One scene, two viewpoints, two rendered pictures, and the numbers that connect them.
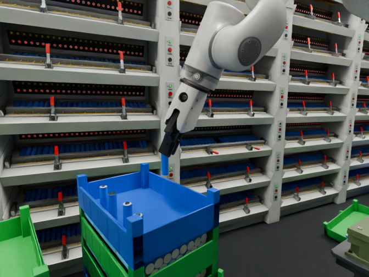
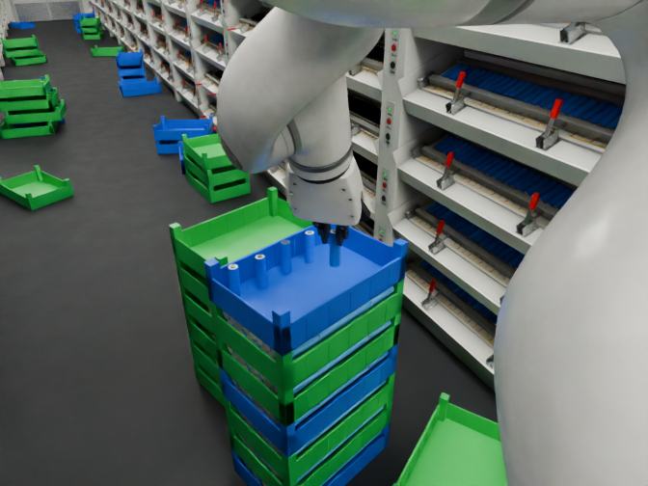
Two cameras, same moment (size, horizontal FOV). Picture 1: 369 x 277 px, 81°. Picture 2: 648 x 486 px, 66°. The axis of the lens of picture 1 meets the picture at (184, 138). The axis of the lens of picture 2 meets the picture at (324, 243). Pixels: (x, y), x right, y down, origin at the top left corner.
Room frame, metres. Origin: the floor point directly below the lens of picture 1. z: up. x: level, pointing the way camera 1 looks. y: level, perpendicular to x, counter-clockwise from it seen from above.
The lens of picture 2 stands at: (0.45, -0.64, 1.02)
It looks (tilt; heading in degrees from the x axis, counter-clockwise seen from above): 31 degrees down; 86
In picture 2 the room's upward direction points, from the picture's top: straight up
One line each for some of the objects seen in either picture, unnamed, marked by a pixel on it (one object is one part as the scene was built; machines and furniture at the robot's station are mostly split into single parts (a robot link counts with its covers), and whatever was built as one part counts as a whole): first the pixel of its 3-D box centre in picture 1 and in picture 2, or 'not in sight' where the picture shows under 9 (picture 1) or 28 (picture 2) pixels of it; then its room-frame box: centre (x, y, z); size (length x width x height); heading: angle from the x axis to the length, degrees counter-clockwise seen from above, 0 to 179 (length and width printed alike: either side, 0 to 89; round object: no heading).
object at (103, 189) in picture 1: (104, 198); (310, 246); (0.48, 0.19, 0.52); 0.02 x 0.02 x 0.06
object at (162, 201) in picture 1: (141, 198); (310, 270); (0.48, 0.10, 0.52); 0.30 x 0.20 x 0.08; 40
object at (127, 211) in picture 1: (128, 218); (260, 271); (0.39, 0.11, 0.52); 0.02 x 0.02 x 0.06
